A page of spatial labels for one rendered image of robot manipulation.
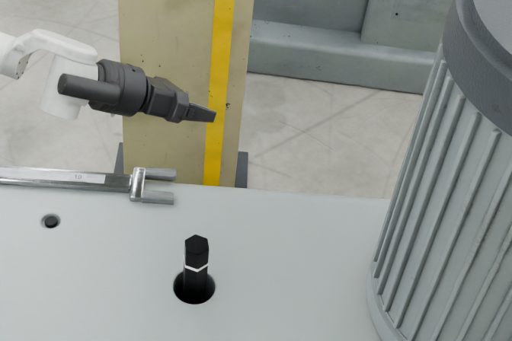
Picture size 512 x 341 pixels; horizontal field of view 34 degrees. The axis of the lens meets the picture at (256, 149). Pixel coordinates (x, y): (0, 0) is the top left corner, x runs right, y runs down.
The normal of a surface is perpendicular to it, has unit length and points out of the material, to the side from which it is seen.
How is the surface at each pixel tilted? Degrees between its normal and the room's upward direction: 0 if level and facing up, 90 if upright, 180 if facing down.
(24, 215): 0
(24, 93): 0
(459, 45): 90
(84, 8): 0
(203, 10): 90
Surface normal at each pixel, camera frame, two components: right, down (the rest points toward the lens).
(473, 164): -0.81, 0.37
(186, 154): -0.02, 0.72
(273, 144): 0.09, -0.69
